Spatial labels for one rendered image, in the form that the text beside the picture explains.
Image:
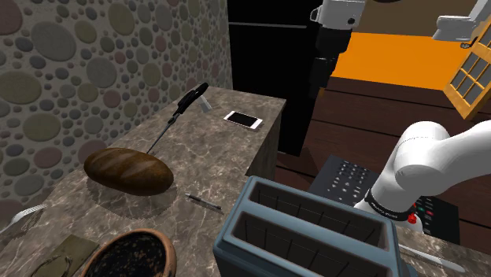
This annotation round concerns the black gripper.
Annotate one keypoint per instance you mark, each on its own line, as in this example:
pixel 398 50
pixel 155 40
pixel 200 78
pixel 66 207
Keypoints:
pixel 332 43

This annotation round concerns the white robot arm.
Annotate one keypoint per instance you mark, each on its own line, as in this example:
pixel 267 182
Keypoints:
pixel 429 161

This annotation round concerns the black refrigerator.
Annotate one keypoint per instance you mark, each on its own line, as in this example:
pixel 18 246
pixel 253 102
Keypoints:
pixel 268 84

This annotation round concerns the white smartphone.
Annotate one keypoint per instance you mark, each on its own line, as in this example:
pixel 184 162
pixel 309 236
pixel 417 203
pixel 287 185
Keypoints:
pixel 243 119

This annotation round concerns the black patterned robot stand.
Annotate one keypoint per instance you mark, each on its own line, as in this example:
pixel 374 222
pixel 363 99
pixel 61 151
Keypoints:
pixel 345 180

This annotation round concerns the small grey block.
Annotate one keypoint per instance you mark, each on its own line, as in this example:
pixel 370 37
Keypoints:
pixel 205 104

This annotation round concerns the grey pen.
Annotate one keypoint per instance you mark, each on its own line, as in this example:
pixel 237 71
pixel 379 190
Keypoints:
pixel 203 202

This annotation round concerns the blue-grey two-slot toaster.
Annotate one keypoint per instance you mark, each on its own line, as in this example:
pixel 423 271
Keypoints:
pixel 307 261

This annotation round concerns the silver table knife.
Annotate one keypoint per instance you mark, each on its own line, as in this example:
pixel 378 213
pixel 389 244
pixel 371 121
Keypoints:
pixel 429 258

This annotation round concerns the brown bread loaf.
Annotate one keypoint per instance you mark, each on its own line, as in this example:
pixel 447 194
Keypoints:
pixel 128 171

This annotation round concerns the brown clay bowl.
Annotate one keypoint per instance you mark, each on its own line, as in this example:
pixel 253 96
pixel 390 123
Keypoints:
pixel 130 257

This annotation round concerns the olive green book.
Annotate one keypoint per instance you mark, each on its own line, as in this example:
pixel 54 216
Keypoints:
pixel 73 251

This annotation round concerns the orange wooden window frame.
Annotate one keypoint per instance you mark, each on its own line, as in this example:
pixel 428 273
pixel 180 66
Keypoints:
pixel 466 101

